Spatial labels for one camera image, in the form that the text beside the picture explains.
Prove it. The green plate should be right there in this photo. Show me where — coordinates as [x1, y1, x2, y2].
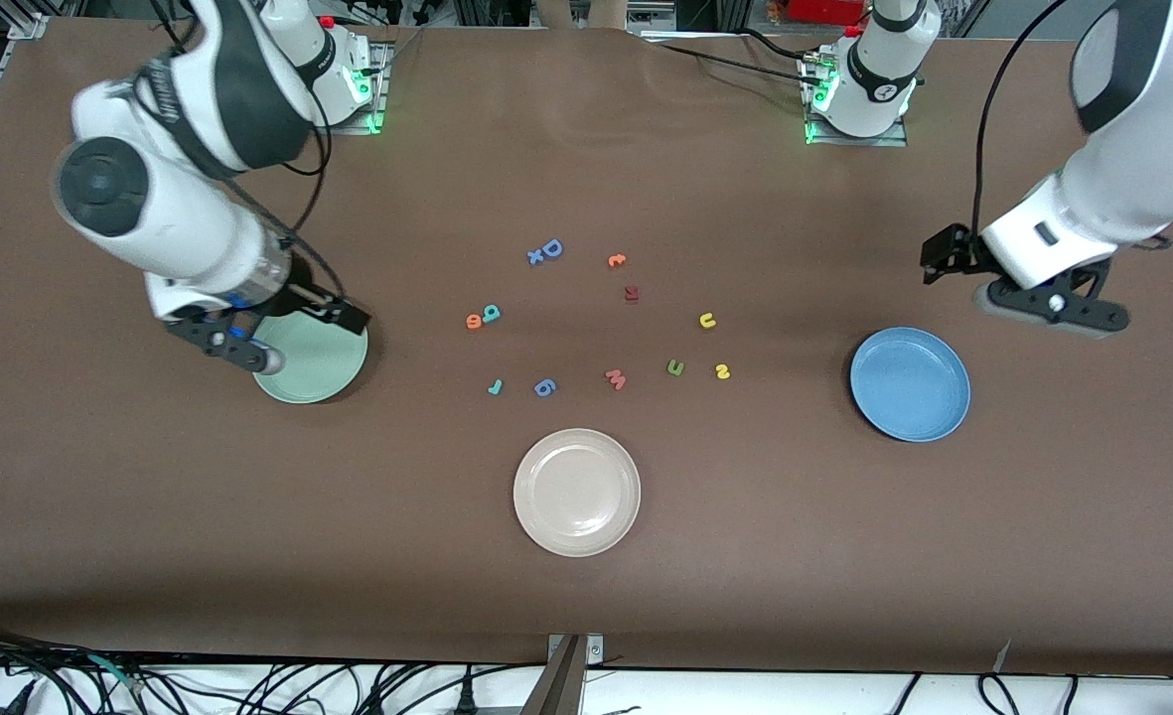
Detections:
[251, 313, 369, 405]

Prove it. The blue plate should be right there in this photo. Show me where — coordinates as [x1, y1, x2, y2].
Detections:
[849, 327, 971, 443]

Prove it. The red box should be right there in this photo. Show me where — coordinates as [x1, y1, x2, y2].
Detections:
[790, 0, 870, 26]

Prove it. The beige plate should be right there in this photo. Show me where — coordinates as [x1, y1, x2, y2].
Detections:
[513, 428, 642, 558]

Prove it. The brown table cover sheet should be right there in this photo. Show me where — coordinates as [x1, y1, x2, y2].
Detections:
[0, 15, 1173, 678]

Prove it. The small metal clamp plate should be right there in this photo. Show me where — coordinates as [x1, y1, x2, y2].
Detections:
[548, 634, 604, 664]

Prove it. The grey metal bar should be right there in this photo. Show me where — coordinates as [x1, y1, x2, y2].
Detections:
[519, 636, 587, 715]

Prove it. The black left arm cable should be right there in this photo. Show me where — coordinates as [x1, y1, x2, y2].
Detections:
[970, 0, 1074, 239]

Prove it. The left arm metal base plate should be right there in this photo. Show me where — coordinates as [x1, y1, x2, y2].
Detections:
[803, 55, 910, 148]

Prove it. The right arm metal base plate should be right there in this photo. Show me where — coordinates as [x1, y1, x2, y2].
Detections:
[323, 40, 390, 135]

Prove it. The short black table cable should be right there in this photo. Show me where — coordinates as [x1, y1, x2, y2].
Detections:
[740, 28, 810, 63]

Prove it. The long black table cable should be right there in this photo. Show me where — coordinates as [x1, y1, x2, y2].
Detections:
[658, 45, 815, 82]

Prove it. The aluminium frame rail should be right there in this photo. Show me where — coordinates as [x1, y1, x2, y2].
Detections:
[452, 0, 746, 31]

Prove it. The teal cable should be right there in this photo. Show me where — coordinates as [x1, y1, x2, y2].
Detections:
[87, 653, 147, 693]

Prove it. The black looped floor cable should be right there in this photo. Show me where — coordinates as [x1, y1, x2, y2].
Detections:
[978, 673, 1020, 715]

